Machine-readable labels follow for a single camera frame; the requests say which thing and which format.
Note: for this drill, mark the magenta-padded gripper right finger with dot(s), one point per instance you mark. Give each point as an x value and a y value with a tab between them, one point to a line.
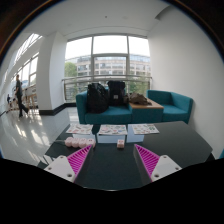
166	166

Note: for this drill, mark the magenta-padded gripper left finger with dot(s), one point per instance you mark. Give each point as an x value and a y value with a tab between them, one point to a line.
58	167

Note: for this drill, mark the small pink charger block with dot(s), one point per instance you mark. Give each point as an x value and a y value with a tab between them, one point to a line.
120	143

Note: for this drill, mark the pink power strip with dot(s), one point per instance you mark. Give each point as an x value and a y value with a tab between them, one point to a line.
80	142

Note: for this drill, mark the sticker sheet with green items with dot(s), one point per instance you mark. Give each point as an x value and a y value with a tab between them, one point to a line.
145	129

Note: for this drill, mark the sticker sheet with red items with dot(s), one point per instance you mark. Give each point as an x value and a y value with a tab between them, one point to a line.
80	129

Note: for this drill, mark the wooden sofa table top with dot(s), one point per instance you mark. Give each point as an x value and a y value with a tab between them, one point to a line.
153	106

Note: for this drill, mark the large colourful sticker sheet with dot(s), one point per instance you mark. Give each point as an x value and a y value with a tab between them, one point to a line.
112	130

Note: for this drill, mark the teal sofa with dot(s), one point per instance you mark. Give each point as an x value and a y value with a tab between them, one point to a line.
113	116

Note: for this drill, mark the brown jacket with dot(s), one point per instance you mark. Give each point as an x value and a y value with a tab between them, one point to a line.
138	99

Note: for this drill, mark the large black backpack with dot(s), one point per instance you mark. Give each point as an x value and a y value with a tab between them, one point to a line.
97	98

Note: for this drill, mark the person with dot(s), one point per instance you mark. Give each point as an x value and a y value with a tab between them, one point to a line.
20	91

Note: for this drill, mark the metal balcony railing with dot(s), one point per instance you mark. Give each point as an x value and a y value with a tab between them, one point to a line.
71	81

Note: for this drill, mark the black backpack with white label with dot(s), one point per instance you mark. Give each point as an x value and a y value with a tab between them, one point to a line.
116	93

